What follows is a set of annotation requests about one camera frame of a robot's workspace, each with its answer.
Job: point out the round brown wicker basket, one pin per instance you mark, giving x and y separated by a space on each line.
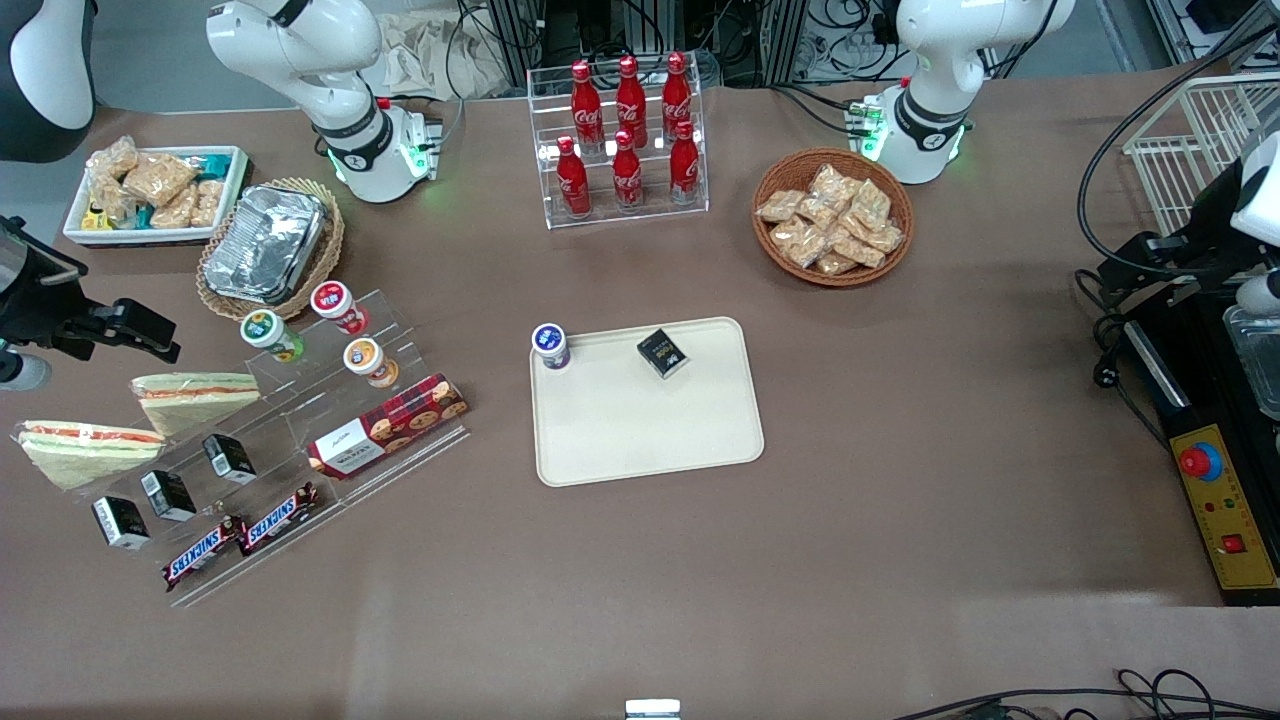
775 255

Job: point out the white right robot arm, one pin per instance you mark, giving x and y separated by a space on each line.
300 60

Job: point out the triangle sandwich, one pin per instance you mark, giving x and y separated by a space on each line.
195 398
80 450

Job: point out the metal tray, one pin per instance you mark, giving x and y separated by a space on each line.
1258 365

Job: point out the white crumpled cloth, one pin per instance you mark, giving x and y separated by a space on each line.
420 55

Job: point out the blue lid yogurt cup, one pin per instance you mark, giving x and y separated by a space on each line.
551 345

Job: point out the clear acrylic tiered stand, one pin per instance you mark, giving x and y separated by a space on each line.
300 420

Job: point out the clear cracker packet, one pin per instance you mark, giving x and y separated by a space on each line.
836 264
818 213
872 205
884 238
780 206
858 250
832 185
800 243

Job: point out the teal snack packet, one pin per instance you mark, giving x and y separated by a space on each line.
212 165

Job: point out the red cola bottle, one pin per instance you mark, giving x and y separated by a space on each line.
587 110
685 170
677 95
573 185
631 100
628 178

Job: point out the clear acrylic bottle rack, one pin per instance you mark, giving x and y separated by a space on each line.
620 215

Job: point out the red plaid cookie box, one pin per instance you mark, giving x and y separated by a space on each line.
390 425

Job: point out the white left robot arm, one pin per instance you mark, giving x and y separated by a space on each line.
940 60

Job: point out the small black box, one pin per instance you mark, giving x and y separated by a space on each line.
663 353
230 458
120 522
168 495

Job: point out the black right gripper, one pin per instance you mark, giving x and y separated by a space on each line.
38 307

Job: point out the orange lid yogurt cup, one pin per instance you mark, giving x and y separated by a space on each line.
368 361

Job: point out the black equipment base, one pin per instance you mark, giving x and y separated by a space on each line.
1190 390

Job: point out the yellow snack packet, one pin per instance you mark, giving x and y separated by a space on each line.
95 218

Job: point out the snickers bar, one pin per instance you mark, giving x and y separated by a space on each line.
200 555
280 518

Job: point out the red lid yogurt cup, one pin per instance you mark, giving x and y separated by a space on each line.
338 306

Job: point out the yellow emergency stop box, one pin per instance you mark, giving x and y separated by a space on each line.
1225 510

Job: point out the small white device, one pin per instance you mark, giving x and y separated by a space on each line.
652 710

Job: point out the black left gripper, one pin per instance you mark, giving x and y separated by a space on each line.
1207 232

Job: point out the green lid yogurt cup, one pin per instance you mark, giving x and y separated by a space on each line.
270 335

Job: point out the white rectangular snack bin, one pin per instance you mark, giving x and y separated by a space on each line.
235 190

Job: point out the beige plastic tray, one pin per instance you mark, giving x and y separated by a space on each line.
650 430

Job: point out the foil food container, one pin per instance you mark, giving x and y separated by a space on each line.
265 243

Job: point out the clear snack packet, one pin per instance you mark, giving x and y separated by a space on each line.
175 210
112 158
160 178
110 200
208 202

